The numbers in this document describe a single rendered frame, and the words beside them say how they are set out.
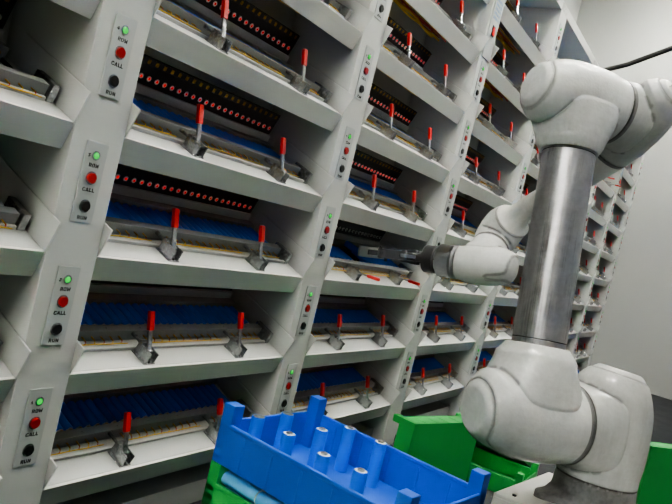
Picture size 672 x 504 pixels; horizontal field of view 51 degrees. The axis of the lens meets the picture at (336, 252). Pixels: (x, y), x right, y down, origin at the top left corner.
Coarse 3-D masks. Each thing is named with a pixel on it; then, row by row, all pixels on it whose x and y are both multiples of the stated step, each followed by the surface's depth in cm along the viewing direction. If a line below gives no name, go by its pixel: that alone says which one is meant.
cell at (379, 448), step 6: (378, 444) 97; (384, 444) 97; (372, 450) 97; (378, 450) 97; (384, 450) 97; (372, 456) 97; (378, 456) 97; (372, 462) 97; (378, 462) 97; (372, 468) 97; (378, 468) 97; (372, 474) 97; (378, 474) 97; (366, 480) 97; (372, 480) 97; (366, 486) 97; (372, 486) 97
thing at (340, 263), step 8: (336, 264) 184; (344, 264) 187; (360, 264) 195; (368, 264) 200; (376, 264) 206; (368, 272) 198; (376, 272) 204; (384, 272) 209; (400, 272) 219; (408, 272) 223
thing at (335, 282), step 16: (352, 240) 213; (368, 240) 221; (336, 272) 183; (416, 272) 224; (336, 288) 179; (352, 288) 186; (368, 288) 194; (384, 288) 202; (400, 288) 211; (416, 288) 221
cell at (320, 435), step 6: (318, 432) 96; (324, 432) 96; (318, 438) 96; (324, 438) 96; (312, 444) 96; (318, 444) 96; (324, 444) 96; (312, 450) 96; (318, 450) 96; (312, 456) 96; (312, 462) 96
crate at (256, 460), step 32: (224, 416) 94; (320, 416) 108; (224, 448) 93; (256, 448) 90; (352, 448) 104; (256, 480) 89; (288, 480) 86; (320, 480) 83; (384, 480) 101; (416, 480) 97; (448, 480) 95; (480, 480) 90
